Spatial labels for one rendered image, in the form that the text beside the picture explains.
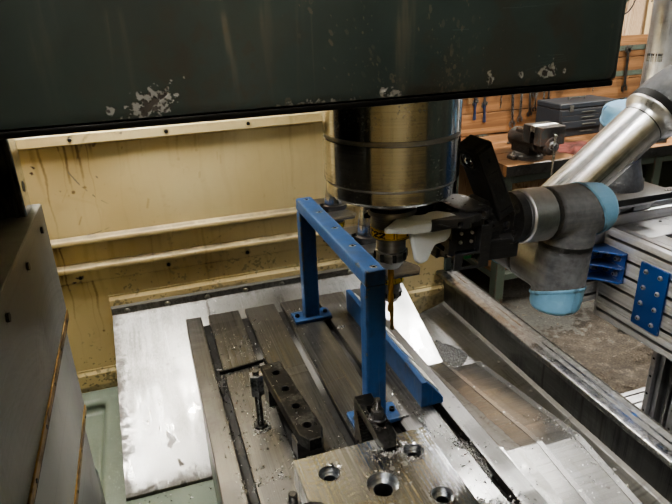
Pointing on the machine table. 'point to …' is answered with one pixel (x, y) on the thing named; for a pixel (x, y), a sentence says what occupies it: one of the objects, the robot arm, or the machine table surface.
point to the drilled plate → (380, 485)
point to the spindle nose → (393, 153)
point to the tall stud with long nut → (258, 397)
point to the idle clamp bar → (311, 441)
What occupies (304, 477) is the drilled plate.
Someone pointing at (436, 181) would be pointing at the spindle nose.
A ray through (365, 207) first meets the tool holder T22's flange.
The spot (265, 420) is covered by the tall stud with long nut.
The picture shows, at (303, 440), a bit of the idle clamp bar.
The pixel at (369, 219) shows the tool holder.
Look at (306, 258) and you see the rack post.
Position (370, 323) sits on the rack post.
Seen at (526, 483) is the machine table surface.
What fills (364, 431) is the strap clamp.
